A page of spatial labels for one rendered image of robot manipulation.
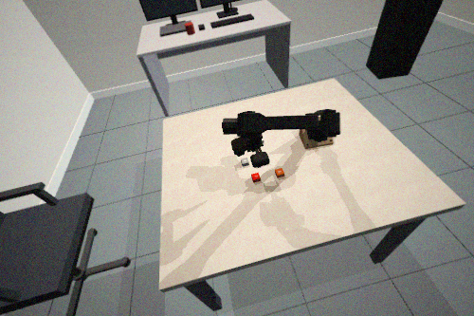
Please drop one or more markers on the red block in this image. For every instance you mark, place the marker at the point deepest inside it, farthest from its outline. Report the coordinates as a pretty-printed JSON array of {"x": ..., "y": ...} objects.
[{"x": 256, "y": 177}]

